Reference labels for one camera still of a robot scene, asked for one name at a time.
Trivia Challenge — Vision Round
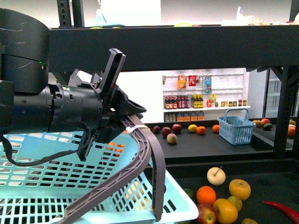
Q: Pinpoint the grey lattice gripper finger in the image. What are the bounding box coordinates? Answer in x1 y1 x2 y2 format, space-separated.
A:
139 127 166 222
58 127 151 224

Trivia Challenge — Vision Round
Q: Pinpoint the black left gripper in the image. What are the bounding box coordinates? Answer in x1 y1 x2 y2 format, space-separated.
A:
49 48 146 161

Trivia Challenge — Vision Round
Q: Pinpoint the peach on far shelf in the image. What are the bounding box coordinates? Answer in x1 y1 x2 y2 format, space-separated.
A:
166 133 178 145

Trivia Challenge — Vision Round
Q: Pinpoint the far yellow lemon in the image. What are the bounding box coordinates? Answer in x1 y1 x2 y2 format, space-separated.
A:
188 124 198 133

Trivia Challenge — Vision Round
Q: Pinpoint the blue basket top shelf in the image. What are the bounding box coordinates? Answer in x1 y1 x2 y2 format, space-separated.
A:
85 9 125 28

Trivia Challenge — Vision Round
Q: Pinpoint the black metal shelf rack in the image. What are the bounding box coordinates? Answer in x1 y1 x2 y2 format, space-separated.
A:
49 0 299 224

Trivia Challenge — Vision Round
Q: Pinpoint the green lime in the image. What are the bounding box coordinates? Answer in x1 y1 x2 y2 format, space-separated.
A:
184 188 194 200

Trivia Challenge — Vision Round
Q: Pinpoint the light blue shopping basket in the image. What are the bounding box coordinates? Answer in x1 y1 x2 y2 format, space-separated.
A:
0 132 198 224

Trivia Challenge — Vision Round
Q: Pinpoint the dark red far apple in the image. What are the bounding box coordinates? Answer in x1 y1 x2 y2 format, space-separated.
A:
172 124 182 134

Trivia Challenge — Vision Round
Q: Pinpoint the orange near basket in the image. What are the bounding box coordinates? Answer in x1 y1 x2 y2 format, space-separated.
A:
196 186 216 206

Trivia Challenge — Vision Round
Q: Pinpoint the far orange right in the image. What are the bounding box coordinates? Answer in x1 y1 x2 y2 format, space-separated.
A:
196 126 206 135

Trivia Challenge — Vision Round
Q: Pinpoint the pale white pear with stem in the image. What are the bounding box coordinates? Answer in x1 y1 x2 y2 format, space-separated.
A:
206 166 226 186

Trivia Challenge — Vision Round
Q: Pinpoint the yellow round pear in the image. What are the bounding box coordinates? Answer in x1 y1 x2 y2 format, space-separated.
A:
229 179 251 201

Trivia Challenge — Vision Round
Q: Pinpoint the yellow orange apple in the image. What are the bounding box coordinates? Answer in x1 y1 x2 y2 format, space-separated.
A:
213 198 238 224

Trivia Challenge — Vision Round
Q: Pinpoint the small green yellow fruit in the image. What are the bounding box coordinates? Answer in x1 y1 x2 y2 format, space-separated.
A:
228 196 243 212

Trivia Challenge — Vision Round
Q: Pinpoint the small blue far basket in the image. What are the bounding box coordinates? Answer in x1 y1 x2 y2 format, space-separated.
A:
217 108 256 145

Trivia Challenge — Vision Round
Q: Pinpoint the red chili pepper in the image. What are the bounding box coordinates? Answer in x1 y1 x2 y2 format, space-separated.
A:
263 201 299 224

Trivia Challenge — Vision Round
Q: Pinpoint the black camera cable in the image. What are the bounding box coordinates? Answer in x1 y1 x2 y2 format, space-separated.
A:
1 121 92 167

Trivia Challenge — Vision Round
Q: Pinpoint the white wall goods shelf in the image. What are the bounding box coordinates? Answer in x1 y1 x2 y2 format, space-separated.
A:
162 69 249 122

